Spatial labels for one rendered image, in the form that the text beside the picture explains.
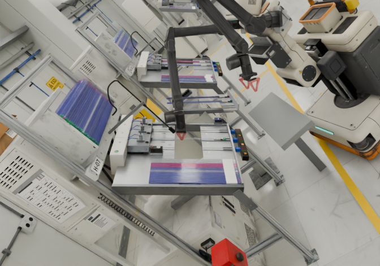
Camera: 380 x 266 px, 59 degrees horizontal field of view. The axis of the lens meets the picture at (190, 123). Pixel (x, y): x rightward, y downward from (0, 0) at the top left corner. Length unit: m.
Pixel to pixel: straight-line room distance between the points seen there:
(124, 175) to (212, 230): 0.61
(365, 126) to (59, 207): 1.89
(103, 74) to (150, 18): 3.56
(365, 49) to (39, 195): 2.02
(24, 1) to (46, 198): 3.64
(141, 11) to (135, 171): 4.88
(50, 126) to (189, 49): 5.09
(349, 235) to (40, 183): 1.78
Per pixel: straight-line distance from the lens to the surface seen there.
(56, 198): 1.97
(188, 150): 3.43
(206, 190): 1.84
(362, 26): 2.24
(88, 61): 3.10
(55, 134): 1.86
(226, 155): 2.09
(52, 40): 5.22
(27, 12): 5.23
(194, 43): 6.65
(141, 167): 1.97
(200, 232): 2.07
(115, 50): 3.13
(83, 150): 1.87
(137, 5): 6.53
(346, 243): 2.28
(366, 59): 2.28
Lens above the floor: 1.82
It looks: 22 degrees down
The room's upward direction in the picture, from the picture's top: 47 degrees counter-clockwise
